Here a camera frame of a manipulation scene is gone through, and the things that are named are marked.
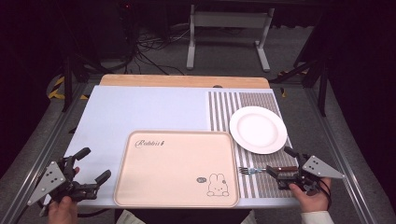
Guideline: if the wooden table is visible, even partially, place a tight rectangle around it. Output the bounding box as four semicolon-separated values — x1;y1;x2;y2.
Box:
98;74;271;90

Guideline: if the yellow black hazard tape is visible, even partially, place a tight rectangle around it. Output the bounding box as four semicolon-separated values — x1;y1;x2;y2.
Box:
47;76;91;102

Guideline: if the white metal stand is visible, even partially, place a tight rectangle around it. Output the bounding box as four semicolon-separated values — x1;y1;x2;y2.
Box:
185;4;276;74

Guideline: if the white round plate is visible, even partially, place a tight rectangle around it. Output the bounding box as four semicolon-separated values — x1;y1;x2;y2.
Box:
229;105;289;155

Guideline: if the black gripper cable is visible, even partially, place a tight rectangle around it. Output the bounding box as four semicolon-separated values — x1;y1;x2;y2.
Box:
318;177;333;211
76;207;111;218

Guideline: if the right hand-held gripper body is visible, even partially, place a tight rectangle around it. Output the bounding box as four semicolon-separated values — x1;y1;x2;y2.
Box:
276;153;346;193

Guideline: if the person's right hand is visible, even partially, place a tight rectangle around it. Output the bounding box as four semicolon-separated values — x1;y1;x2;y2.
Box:
289;176;332;215

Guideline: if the pink tray with rabbit print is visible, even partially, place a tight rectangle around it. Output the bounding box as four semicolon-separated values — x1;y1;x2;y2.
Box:
113;130;241;209

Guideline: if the aluminium frame rail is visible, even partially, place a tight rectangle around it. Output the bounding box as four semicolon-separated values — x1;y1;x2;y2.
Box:
303;87;379;224
0;83;92;224

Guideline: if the pale blue table board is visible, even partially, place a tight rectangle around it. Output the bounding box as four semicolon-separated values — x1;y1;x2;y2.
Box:
43;85;302;210

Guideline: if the person's left hand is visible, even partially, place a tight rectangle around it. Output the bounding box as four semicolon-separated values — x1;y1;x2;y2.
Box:
47;166;80;224

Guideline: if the striped grey placemat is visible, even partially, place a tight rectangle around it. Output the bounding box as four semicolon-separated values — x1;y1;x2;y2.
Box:
207;91;301;200

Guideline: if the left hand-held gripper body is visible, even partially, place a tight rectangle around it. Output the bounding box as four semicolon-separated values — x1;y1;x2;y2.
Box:
27;155;101;207

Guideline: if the fork with brown handle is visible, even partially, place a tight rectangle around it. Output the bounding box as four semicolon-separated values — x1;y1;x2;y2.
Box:
238;165;299;175

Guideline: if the black tripod stand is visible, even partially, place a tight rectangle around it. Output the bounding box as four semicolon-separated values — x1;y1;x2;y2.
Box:
269;12;335;119
61;54;104;114

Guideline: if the person's light clothing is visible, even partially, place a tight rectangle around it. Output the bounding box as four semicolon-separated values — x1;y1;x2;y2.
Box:
115;208;260;224

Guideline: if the bundle of black floor cables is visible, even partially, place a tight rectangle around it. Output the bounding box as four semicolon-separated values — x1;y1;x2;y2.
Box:
132;26;191;77

